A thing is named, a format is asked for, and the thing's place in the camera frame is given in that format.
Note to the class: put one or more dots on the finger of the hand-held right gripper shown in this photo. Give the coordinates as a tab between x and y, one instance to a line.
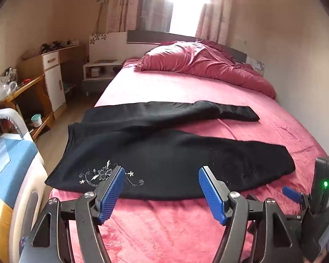
292	194

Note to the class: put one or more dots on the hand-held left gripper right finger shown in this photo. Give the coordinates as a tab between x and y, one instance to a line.
209	189

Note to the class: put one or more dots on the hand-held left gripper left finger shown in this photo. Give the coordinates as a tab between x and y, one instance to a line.
113	189

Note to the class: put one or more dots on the black pants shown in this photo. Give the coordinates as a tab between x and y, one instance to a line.
159	153

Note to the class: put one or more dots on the teal cup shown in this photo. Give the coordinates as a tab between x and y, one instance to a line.
36	120

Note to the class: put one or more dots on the bed with pink sheet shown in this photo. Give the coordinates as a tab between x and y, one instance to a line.
181	87

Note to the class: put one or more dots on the white nightstand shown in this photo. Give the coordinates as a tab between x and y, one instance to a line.
101	72

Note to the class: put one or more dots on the white desk cabinet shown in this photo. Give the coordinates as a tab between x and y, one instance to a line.
54	85

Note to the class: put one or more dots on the pink duvet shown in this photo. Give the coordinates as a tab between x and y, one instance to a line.
203	60

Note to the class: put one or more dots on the low wooden table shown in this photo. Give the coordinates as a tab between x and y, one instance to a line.
30	85

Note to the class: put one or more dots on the wooden desk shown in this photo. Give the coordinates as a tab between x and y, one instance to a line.
71	54

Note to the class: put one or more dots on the white floral board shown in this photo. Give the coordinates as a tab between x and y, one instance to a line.
109	46

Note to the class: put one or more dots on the clear plastic bag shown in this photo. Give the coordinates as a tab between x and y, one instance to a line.
4	87

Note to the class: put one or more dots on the grey headboard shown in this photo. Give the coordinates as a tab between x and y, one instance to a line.
142	37

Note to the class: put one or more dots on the beige curtain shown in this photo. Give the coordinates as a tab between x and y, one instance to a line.
215	13
123	5

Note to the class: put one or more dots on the bright window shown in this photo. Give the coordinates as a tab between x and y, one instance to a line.
186	5

